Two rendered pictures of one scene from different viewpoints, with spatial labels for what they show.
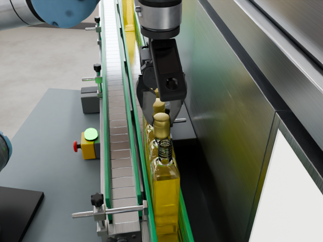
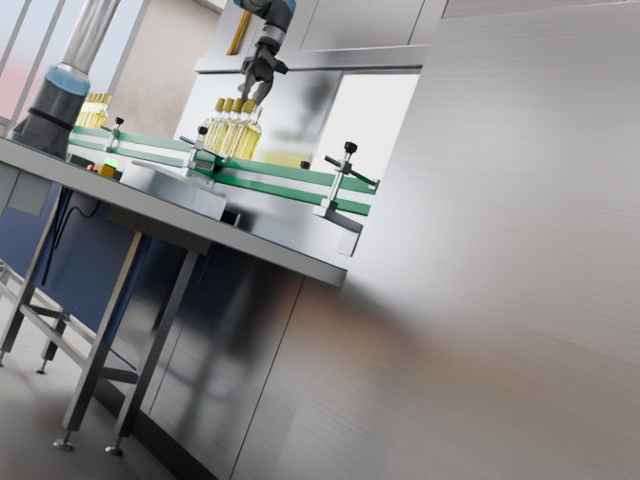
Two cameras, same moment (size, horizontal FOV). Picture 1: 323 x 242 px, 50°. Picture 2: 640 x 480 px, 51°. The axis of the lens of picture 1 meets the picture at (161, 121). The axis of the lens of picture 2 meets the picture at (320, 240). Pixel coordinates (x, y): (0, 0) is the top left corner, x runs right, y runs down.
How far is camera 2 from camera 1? 1.77 m
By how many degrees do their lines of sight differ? 50
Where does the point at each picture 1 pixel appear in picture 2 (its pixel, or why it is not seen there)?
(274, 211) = (339, 114)
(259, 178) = (327, 110)
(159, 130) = (250, 105)
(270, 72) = (336, 62)
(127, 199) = not seen: hidden behind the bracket
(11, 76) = not seen: outside the picture
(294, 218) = (354, 101)
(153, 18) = (274, 32)
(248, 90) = (319, 77)
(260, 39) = (329, 54)
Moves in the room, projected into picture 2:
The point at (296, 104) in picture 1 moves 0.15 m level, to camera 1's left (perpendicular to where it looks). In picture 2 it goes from (354, 61) to (313, 36)
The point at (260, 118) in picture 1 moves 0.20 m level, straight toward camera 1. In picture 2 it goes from (330, 82) to (348, 66)
